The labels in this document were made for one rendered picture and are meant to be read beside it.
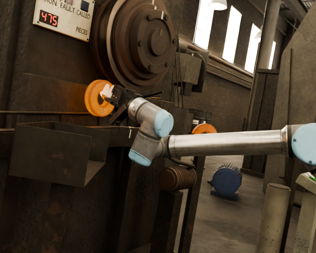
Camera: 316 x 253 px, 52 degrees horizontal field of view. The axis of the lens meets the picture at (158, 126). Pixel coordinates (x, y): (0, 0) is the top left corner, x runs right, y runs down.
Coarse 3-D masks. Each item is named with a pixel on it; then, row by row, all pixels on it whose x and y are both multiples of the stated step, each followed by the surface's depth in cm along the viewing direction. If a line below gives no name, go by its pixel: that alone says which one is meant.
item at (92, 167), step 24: (24, 144) 85; (48, 144) 85; (72, 144) 85; (96, 144) 111; (24, 168) 86; (48, 168) 85; (72, 168) 85; (96, 168) 103; (72, 192) 102; (48, 216) 99; (48, 240) 99
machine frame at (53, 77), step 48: (0, 0) 137; (96, 0) 145; (0, 48) 135; (48, 48) 130; (0, 96) 127; (48, 96) 127; (48, 192) 135; (96, 192) 156; (144, 192) 187; (96, 240) 162; (144, 240) 194
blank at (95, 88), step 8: (96, 80) 134; (104, 80) 135; (88, 88) 132; (96, 88) 132; (88, 96) 130; (96, 96) 133; (88, 104) 131; (96, 104) 133; (104, 104) 138; (96, 112) 134; (104, 112) 138
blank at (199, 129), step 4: (200, 124) 181; (204, 124) 181; (208, 124) 181; (196, 128) 180; (200, 128) 180; (204, 128) 181; (208, 128) 182; (212, 128) 182; (192, 132) 181; (196, 132) 180; (200, 132) 180; (208, 132) 182; (212, 132) 183; (216, 132) 183
